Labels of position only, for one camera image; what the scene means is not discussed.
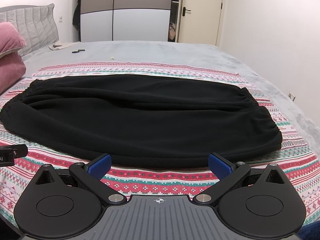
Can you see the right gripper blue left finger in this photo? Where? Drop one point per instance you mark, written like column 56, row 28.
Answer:
column 89, row 175

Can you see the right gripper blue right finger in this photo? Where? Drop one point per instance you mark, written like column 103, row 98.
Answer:
column 230, row 177

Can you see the black pants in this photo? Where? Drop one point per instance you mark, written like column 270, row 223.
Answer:
column 143, row 121

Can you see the patterned red green blanket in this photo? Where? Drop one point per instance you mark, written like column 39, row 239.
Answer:
column 295, row 157

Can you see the lower pink pillow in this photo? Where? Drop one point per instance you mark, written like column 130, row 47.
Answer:
column 12, row 69

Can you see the pink pillow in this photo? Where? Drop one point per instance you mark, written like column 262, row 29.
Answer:
column 12, row 69
column 11, row 40

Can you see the upper pink pillow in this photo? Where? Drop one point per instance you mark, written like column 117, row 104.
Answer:
column 11, row 40

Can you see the grey bed sheet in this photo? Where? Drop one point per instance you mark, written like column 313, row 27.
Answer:
column 194, row 55

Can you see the beige cloth on bed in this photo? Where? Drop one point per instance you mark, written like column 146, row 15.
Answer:
column 59, row 45

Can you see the grey padded headboard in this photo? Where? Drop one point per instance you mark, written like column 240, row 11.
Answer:
column 35, row 23

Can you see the white grey wardrobe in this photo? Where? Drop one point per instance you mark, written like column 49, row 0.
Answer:
column 127, row 20

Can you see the cream door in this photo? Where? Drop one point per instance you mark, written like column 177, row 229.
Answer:
column 201, row 25

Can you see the white wall socket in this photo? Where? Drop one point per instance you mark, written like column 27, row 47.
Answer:
column 291, row 96

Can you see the black door handle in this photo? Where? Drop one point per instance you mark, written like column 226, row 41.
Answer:
column 184, row 10

